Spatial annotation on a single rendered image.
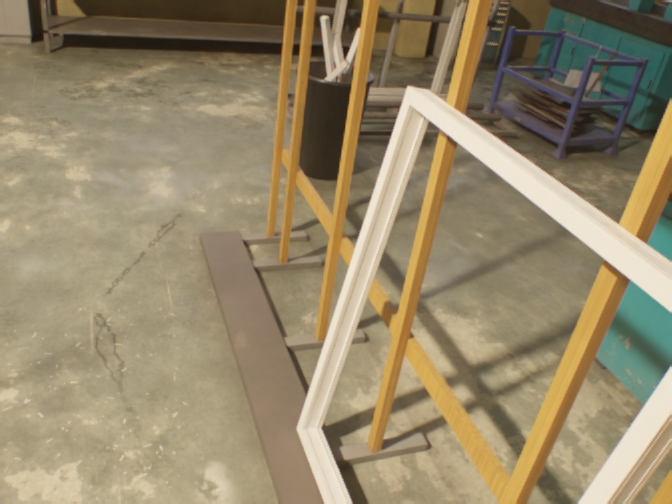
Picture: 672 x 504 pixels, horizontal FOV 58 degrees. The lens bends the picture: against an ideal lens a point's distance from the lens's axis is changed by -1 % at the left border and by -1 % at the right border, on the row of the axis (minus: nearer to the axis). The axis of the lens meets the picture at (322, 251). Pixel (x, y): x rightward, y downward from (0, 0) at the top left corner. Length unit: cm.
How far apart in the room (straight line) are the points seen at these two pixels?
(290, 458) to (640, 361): 170
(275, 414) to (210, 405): 29
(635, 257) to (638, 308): 201
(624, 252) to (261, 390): 185
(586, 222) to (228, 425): 180
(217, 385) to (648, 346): 197
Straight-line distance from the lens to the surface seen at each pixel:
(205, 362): 292
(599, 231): 125
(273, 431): 257
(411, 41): 906
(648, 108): 772
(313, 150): 465
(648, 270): 118
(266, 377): 278
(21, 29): 803
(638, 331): 322
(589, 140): 650
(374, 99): 635
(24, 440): 270
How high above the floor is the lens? 195
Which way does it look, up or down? 31 degrees down
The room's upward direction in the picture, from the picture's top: 8 degrees clockwise
